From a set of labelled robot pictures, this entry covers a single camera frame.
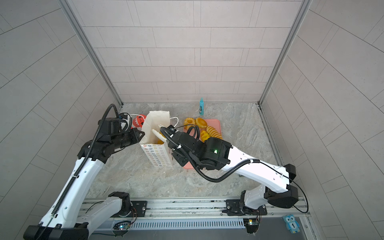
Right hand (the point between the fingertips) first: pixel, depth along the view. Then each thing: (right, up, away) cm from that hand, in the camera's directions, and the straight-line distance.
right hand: (177, 150), depth 61 cm
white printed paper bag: (-12, -3, +9) cm, 15 cm away
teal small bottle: (+11, +19, +44) cm, 49 cm away
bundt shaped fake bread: (+2, +10, +39) cm, 40 cm away
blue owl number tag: (+51, -34, +5) cm, 61 cm away
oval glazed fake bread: (+10, +9, +39) cm, 41 cm away
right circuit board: (+34, -36, +7) cm, 50 cm away
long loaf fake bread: (-14, -1, +25) cm, 29 cm away
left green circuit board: (-25, -34, +4) cm, 42 cm away
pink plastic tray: (+20, +8, +43) cm, 48 cm away
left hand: (-16, +7, +11) cm, 20 cm away
